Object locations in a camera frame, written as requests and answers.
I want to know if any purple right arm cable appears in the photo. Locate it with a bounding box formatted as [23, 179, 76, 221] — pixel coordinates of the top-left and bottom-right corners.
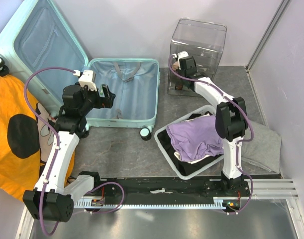
[167, 56, 255, 175]

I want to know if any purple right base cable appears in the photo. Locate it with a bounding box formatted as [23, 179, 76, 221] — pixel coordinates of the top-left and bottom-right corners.
[222, 173, 254, 216]

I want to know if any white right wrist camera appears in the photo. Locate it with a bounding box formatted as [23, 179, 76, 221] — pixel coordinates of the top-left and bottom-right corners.
[172, 51, 189, 65]

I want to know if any purple garment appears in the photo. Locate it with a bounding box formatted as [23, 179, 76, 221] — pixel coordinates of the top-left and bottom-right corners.
[166, 115, 224, 162]

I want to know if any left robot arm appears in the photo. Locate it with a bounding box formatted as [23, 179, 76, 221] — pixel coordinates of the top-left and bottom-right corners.
[23, 84, 115, 222]

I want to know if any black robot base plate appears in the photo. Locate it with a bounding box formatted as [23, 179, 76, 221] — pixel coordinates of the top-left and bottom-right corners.
[81, 177, 252, 213]

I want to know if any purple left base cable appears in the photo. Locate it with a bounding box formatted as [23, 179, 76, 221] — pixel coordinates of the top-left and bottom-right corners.
[72, 181, 125, 215]

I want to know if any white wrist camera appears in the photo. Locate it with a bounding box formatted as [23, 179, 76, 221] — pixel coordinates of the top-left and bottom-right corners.
[172, 51, 189, 65]
[73, 70, 97, 92]

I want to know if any clear smoky plastic container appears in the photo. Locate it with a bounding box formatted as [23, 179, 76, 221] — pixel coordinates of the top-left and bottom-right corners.
[167, 17, 228, 97]

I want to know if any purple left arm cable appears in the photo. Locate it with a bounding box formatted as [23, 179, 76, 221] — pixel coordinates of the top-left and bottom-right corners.
[24, 67, 79, 236]

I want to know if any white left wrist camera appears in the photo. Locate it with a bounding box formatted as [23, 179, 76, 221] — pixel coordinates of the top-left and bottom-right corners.
[73, 70, 97, 92]

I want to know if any green bottle black cap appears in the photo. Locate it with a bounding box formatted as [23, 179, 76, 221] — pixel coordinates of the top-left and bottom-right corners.
[175, 83, 190, 91]

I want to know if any white slotted cable duct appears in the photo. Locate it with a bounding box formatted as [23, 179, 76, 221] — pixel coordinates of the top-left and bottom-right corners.
[74, 197, 238, 210]

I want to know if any black garment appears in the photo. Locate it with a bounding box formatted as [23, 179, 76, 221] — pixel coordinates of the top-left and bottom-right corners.
[157, 111, 224, 176]

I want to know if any light blue hard suitcase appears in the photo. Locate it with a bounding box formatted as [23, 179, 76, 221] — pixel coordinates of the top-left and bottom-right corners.
[0, 0, 160, 129]

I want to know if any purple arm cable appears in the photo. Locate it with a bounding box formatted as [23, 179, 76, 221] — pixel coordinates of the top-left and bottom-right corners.
[167, 56, 255, 175]
[24, 67, 79, 236]

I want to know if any grey folded cloth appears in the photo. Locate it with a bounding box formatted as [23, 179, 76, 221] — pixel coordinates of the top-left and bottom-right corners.
[241, 121, 282, 174]

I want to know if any aluminium frame post right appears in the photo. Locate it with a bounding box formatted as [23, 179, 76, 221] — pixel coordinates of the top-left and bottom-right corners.
[245, 0, 292, 73]

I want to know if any white perforated plastic basket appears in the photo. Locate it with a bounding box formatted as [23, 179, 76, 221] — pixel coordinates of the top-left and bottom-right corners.
[154, 105, 224, 180]

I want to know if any orange cartoon mouse bag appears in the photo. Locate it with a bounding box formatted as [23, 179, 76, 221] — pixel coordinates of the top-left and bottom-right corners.
[0, 69, 77, 202]

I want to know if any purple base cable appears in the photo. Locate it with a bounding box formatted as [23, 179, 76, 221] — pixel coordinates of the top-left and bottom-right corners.
[222, 173, 254, 216]
[72, 181, 125, 215]

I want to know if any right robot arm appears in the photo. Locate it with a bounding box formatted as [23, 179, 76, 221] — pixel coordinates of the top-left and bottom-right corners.
[168, 52, 252, 196]

